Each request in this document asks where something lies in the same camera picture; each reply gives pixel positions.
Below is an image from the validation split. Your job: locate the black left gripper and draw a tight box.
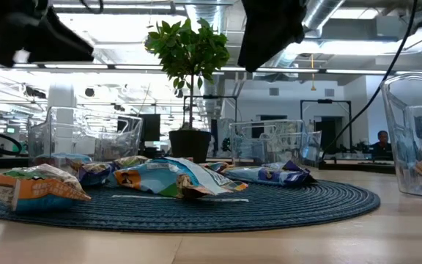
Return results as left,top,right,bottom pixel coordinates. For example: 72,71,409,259
0,0,95,68

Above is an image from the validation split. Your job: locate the granola bar white wrapper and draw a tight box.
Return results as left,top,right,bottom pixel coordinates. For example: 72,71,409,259
112,156,249,201

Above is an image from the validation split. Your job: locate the yellow hanging ceiling fixture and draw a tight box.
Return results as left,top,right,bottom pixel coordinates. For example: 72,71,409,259
309,54,317,92

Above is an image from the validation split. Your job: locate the green plant in black pot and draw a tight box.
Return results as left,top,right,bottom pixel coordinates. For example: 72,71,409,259
144,17,231,165

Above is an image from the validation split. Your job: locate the clear plastic bin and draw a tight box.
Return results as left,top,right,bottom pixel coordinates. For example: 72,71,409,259
228,119,322,168
26,106,144,166
380,72,422,200

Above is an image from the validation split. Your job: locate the black monitor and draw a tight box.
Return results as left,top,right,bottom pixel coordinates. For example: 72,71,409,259
117,113,161,144

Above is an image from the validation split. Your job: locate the person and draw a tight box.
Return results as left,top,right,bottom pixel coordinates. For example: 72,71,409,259
369,130,396,161

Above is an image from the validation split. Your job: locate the round dark blue woven placemat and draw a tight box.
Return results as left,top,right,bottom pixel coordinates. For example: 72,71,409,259
0,178,382,234

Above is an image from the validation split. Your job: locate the black metal stand frame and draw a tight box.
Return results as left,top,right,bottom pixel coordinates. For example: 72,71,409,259
300,98,353,155
182,94,239,128

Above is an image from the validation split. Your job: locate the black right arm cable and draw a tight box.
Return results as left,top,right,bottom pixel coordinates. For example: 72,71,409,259
320,0,419,162

